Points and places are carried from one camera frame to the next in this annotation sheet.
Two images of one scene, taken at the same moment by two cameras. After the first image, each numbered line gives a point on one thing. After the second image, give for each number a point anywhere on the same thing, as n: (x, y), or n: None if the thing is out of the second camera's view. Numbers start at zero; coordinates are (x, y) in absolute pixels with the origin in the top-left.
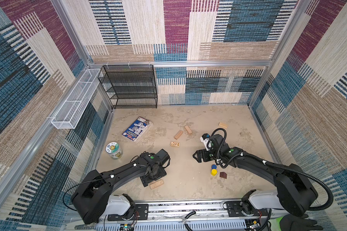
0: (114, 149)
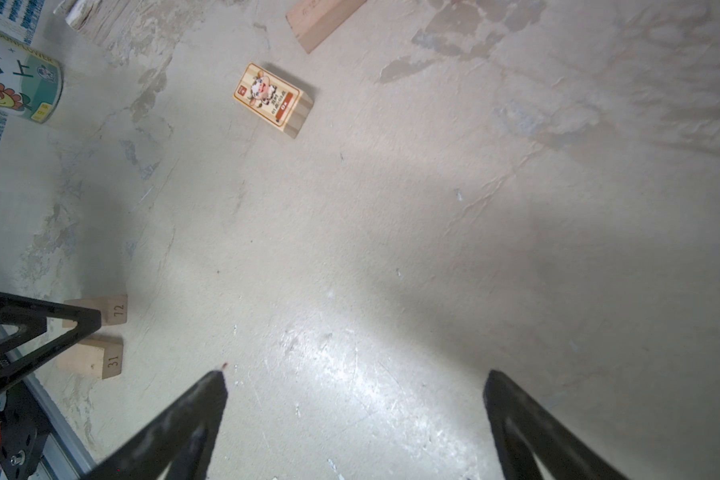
0: (14, 77)
